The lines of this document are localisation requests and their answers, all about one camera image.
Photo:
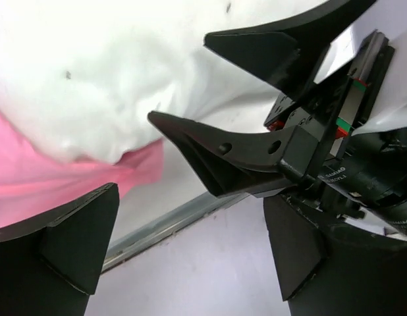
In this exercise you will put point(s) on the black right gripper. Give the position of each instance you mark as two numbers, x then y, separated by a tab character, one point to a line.
356	172

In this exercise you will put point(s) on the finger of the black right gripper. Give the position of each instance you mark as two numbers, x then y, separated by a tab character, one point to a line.
230	163

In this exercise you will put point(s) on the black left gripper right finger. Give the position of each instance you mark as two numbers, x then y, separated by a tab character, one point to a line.
328	267

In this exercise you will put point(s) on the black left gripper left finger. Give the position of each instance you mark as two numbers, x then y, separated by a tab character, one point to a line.
50	264

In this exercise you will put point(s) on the pink fabric pillowcase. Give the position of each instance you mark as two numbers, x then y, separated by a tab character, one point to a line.
31	183

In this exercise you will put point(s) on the white pillow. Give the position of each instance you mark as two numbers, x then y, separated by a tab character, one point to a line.
78	78

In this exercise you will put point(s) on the aluminium table frame rail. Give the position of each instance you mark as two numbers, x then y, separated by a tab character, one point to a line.
165	226

